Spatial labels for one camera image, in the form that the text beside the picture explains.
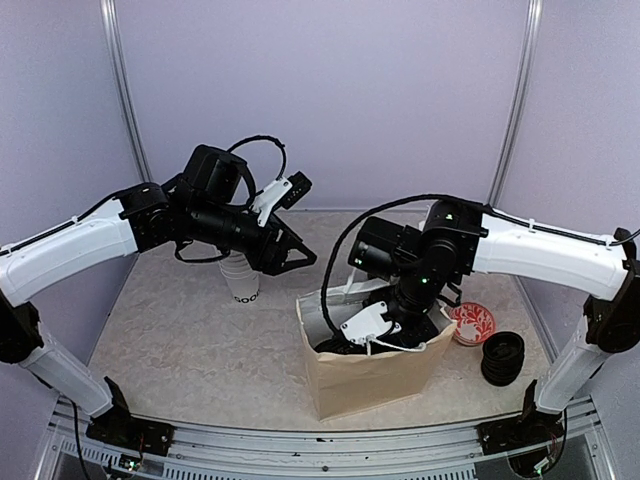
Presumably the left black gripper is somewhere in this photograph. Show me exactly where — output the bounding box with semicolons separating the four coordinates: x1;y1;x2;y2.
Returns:
188;197;318;275

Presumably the stack of white paper cups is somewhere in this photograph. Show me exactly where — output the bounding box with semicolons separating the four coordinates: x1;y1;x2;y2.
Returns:
219;252;260;304

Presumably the brown paper bag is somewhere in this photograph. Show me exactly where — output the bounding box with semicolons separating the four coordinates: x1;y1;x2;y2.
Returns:
296;290;455;421

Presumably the stack of black cup lids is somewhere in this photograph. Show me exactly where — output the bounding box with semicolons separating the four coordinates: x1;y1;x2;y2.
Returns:
481;331;525;387

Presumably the black cup lid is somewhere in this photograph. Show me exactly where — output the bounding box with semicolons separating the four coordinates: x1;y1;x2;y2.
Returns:
314;337;366;355

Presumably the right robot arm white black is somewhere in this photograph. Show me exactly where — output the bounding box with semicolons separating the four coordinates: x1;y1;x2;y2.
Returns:
318;194;639;444

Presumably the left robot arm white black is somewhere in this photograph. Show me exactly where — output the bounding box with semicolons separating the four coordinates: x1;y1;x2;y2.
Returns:
1;145;317;445

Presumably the red white patterned bowl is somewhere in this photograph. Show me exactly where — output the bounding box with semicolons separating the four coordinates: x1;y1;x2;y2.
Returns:
448;302;497;346

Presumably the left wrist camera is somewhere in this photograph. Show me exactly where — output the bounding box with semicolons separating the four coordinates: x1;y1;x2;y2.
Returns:
250;171;312;227

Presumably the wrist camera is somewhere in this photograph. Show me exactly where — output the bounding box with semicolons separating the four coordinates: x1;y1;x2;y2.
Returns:
250;171;312;227
340;301;402;346

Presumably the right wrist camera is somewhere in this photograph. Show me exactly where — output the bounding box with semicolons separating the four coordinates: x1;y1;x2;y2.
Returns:
340;301;402;346

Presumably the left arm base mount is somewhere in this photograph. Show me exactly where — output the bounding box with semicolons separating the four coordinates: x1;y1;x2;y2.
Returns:
86;377;175;457

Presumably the left aluminium corner post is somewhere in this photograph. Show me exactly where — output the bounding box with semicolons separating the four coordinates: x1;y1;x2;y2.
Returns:
99;0;153;182

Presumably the aluminium corner post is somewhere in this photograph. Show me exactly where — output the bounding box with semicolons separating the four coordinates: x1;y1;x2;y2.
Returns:
99;0;153;182
487;0;544;206

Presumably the aluminium front frame rail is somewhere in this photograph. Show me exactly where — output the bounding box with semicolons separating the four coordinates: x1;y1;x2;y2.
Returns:
34;394;616;480

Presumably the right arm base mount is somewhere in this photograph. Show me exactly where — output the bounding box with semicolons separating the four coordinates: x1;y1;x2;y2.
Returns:
476;380;566;455

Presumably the right aluminium corner post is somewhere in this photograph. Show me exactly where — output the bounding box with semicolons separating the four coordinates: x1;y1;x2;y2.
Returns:
487;0;544;206

